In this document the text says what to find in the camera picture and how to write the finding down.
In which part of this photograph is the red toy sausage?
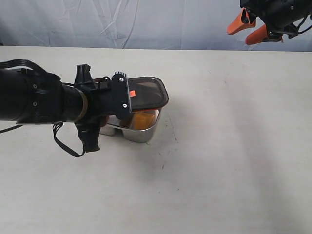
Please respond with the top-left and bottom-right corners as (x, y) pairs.
(99, 115), (110, 128)

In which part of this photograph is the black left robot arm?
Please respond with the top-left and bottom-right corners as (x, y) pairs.
(0, 59), (115, 157)

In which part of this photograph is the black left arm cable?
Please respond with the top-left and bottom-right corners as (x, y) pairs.
(0, 58), (86, 158)

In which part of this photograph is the dark transparent lunch box lid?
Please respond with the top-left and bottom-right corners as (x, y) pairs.
(92, 76), (170, 115)

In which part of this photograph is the stainless steel lunch box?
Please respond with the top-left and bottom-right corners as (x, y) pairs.
(100, 109), (162, 143)

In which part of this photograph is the yellow toy cheese wedge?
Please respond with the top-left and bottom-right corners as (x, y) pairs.
(132, 111), (156, 130)

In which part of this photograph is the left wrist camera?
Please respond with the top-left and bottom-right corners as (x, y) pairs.
(111, 72), (132, 120)

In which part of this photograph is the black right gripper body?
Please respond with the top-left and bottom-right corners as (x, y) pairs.
(240, 0), (312, 39)

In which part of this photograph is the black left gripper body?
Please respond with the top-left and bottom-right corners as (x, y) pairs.
(59, 64), (114, 153)

